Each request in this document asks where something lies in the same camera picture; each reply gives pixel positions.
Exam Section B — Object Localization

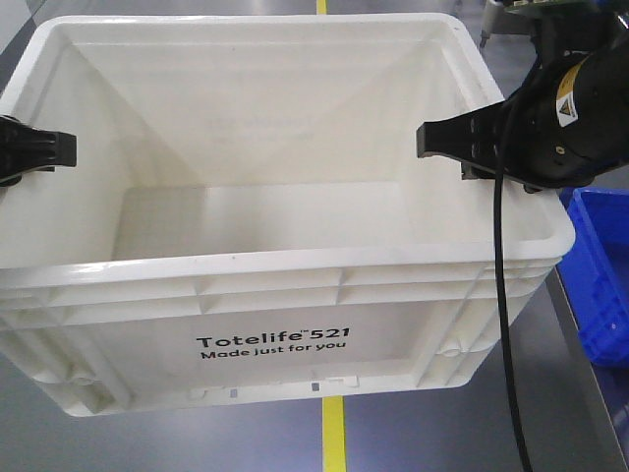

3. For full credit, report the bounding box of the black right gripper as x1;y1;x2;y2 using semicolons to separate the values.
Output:
416;48;628;192

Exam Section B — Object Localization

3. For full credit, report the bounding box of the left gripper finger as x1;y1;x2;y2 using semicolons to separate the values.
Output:
0;166;55;188
1;115;78;172

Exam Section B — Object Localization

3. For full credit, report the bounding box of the white plastic Totelife crate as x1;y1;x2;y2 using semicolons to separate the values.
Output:
0;13;577;418

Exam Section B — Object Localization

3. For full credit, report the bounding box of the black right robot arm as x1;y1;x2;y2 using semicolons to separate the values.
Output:
417;1;628;192

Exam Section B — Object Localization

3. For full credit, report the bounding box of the blue plastic bin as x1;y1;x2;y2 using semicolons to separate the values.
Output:
559;188;628;369

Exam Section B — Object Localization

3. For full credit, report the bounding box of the black hanging cable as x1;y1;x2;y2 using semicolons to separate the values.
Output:
492;53;535;472

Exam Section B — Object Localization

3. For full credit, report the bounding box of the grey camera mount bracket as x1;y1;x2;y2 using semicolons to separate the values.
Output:
479;1;535;49

